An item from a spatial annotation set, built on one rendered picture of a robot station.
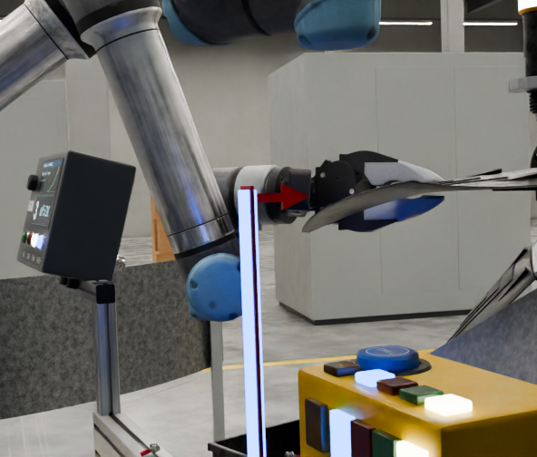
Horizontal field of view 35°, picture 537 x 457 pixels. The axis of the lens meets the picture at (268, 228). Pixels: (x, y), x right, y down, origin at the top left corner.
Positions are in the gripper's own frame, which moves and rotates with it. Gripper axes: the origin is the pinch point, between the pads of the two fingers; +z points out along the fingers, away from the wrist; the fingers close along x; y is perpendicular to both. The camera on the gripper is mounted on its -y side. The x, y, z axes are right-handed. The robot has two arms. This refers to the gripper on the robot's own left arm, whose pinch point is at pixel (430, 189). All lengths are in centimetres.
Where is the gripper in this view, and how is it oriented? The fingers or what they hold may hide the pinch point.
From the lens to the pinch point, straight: 95.7
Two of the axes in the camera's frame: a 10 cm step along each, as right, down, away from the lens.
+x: -0.2, 10.0, -0.4
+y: 4.8, 0.4, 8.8
